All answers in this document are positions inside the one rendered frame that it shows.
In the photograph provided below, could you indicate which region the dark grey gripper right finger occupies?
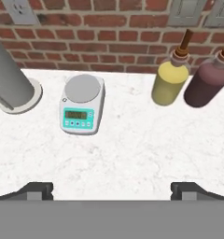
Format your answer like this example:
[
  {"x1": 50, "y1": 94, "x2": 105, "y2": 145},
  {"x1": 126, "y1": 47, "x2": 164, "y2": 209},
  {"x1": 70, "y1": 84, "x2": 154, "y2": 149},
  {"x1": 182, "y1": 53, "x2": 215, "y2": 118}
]
[{"x1": 170, "y1": 181, "x2": 224, "y2": 202}]

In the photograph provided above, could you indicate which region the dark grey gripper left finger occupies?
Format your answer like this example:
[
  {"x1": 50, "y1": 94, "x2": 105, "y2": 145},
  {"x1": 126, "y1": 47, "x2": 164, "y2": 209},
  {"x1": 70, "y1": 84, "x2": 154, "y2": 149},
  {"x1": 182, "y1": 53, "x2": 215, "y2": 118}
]
[{"x1": 0, "y1": 181, "x2": 54, "y2": 202}]

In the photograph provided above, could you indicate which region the white kitchen scale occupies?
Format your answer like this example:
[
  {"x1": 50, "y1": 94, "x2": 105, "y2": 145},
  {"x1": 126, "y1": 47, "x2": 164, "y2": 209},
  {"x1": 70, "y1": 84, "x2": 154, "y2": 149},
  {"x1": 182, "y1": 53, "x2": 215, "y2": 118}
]
[{"x1": 58, "y1": 73, "x2": 106, "y2": 136}]

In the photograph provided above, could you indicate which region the dark red vinegar bottle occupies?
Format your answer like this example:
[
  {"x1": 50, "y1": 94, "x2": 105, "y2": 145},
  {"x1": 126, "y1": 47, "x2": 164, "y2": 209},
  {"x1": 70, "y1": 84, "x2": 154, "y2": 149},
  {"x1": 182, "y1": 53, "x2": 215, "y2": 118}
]
[{"x1": 183, "y1": 42, "x2": 224, "y2": 109}]

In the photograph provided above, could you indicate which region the yellow oil bottle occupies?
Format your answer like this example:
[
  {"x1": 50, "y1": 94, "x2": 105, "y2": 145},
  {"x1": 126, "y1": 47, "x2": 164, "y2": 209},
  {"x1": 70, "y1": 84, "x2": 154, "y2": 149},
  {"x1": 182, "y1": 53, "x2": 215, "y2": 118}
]
[{"x1": 150, "y1": 29, "x2": 194, "y2": 107}]

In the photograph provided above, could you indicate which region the grey wall switch plate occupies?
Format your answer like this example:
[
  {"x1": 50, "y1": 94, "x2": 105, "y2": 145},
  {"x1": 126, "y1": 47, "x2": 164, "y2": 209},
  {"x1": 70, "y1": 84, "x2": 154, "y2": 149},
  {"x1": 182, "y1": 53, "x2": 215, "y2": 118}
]
[
  {"x1": 166, "y1": 0, "x2": 209, "y2": 28},
  {"x1": 203, "y1": 0, "x2": 224, "y2": 28}
]

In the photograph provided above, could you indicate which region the grey wall socket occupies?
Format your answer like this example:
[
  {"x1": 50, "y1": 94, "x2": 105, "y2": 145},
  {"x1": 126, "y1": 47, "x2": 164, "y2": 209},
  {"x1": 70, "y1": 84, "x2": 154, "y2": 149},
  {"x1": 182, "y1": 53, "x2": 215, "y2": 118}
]
[{"x1": 4, "y1": 0, "x2": 41, "y2": 26}]

